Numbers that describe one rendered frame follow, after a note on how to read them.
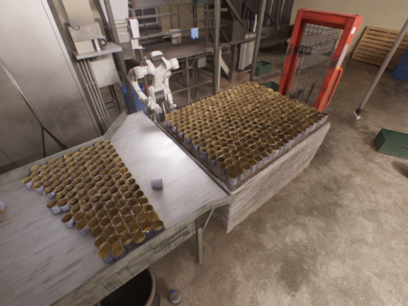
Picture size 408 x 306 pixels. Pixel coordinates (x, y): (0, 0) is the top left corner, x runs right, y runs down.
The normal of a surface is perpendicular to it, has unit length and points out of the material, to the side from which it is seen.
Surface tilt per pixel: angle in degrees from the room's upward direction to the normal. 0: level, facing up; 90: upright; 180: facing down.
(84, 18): 90
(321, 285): 0
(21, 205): 0
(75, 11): 90
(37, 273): 0
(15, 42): 90
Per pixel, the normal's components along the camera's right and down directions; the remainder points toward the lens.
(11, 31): 0.61, 0.54
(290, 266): 0.00, -0.74
